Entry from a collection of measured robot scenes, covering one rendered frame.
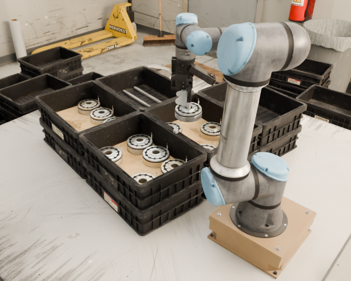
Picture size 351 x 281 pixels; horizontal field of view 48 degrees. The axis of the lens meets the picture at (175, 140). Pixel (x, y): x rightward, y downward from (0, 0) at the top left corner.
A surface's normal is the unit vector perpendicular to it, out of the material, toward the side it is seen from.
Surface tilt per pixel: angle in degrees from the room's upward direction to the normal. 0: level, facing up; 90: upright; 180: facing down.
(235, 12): 90
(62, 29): 90
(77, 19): 90
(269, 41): 57
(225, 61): 80
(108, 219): 0
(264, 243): 2
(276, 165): 10
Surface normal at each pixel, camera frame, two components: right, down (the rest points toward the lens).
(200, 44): 0.29, 0.52
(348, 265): 0.02, -0.84
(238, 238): -0.64, 0.41
